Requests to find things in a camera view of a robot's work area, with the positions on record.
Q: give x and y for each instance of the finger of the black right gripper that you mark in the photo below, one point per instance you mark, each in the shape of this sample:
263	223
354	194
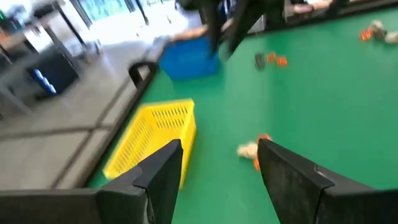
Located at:
248	15
214	21

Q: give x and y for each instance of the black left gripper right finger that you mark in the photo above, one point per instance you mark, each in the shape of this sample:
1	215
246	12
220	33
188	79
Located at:
286	180

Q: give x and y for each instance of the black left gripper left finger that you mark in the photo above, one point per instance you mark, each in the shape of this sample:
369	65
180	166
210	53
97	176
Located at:
155	186

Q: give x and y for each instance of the orange translucent pumpkin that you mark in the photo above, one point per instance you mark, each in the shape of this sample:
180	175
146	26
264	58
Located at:
366	34
263	137
256	164
282	61
271	57

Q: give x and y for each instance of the grey translucent skull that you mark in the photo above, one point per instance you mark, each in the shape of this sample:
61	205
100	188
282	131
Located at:
259	61
381	35

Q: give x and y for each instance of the white plastic skull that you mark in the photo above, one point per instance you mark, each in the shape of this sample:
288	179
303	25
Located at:
377	25
247	151
392	37

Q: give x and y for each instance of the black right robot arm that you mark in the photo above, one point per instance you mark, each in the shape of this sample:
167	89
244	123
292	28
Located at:
275	12

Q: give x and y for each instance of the blue plastic basket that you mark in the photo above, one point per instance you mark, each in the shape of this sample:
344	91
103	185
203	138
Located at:
186	59

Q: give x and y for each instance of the yellow plastic basket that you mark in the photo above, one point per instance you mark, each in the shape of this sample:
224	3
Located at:
149	130

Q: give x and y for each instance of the green table mat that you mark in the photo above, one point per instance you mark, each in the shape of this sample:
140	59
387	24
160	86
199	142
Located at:
280	109

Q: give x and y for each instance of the black perforated computer tower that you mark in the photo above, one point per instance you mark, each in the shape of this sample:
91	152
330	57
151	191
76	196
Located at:
56	71

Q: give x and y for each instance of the grey metal desk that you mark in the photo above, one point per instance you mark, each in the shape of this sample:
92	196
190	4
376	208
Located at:
18	37

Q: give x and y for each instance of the black loop bracket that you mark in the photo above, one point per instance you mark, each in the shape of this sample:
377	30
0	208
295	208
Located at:
134	73

